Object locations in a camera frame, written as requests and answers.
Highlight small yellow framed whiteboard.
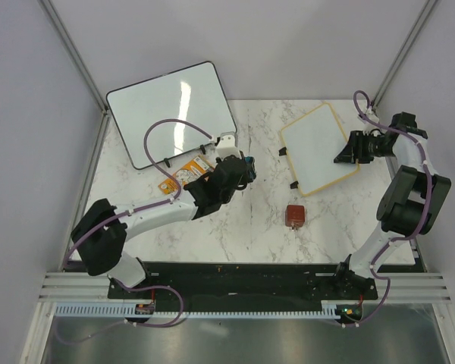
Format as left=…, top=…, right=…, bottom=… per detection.
left=279, top=102, right=360, bottom=196

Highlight aluminium rail frame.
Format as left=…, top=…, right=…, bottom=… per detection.
left=39, top=272, right=110, bottom=303

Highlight light blue cable duct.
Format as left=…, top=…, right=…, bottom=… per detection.
left=55, top=300, right=345, bottom=319

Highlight brown square box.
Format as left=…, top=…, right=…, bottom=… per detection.
left=285, top=205, right=306, bottom=230

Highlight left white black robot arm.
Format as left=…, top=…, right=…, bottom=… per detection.
left=71, top=155, right=256, bottom=298

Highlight large black framed whiteboard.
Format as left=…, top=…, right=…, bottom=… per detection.
left=106, top=61, right=237, bottom=170

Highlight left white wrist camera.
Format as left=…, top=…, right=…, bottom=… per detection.
left=215, top=132, right=241, bottom=160

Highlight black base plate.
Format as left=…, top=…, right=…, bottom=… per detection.
left=108, top=262, right=378, bottom=313

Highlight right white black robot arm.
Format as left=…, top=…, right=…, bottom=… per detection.
left=331, top=112, right=451, bottom=299

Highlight orange picture card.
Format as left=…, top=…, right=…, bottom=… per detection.
left=158, top=155, right=214, bottom=195

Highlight blue whiteboard eraser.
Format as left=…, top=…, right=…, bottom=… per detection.
left=245, top=156, right=256, bottom=183

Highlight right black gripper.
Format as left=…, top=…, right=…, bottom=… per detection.
left=333, top=130, right=395, bottom=164

